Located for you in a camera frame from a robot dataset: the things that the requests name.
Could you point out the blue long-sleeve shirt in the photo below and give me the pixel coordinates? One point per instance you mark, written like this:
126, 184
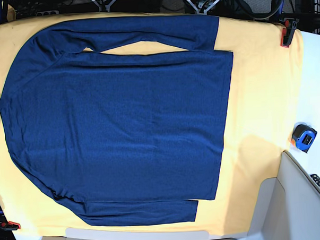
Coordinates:
121, 120

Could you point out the yellow table cloth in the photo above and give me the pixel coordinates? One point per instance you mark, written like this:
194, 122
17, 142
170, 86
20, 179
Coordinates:
262, 107

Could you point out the blue tape measure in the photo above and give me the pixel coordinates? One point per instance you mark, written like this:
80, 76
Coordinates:
303, 137

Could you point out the white cardboard box right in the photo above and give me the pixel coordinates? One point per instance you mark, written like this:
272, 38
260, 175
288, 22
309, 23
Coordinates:
288, 206

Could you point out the red clamp top right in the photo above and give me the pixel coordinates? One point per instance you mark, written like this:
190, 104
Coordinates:
288, 32

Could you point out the red clamp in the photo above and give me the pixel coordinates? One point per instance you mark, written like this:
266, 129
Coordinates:
10, 226
288, 32

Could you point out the red clamp bottom left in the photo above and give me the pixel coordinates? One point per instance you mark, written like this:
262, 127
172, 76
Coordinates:
10, 226

